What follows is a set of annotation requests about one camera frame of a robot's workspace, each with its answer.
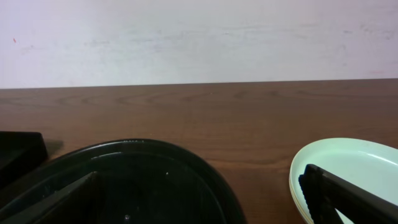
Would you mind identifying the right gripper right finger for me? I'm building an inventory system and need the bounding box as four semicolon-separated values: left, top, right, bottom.
298;164;397;224

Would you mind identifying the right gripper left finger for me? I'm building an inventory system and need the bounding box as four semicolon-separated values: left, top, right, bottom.
1;171;101;223

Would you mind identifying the light blue plate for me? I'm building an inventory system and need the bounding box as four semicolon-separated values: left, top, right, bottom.
289;138;397;218

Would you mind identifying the yellow plate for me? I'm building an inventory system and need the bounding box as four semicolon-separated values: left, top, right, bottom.
289;180;313;224

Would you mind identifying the black round tray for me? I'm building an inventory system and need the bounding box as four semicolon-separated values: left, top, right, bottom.
1;139;246;223

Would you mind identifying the black rectangular tray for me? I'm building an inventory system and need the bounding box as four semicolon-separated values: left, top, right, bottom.
1;131;48;189

